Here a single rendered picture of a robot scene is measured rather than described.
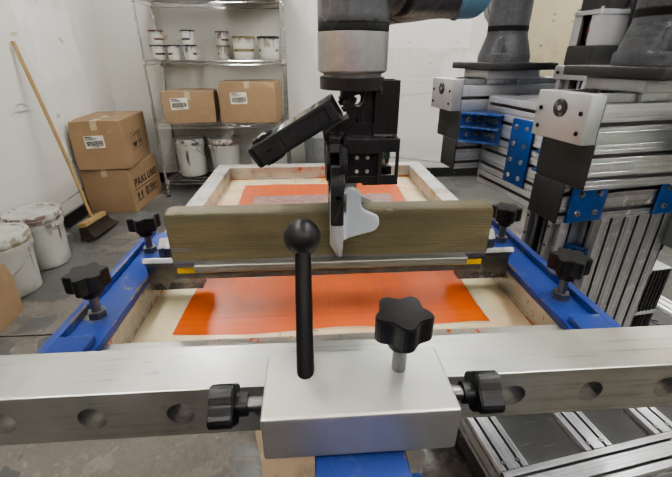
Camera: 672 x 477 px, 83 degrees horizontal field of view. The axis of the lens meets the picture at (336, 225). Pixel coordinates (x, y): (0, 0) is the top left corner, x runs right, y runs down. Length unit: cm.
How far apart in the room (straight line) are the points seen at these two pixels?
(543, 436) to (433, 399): 122
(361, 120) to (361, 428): 31
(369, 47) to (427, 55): 392
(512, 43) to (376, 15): 94
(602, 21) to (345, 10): 87
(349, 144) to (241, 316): 27
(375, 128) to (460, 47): 402
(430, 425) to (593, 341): 20
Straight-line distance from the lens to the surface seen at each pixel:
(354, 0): 41
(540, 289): 56
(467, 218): 51
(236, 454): 160
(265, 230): 48
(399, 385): 28
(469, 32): 447
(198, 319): 56
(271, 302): 56
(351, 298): 56
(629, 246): 140
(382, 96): 44
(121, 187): 379
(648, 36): 96
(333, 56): 42
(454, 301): 58
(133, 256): 64
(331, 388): 27
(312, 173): 110
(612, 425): 162
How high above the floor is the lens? 128
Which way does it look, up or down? 24 degrees down
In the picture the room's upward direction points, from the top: straight up
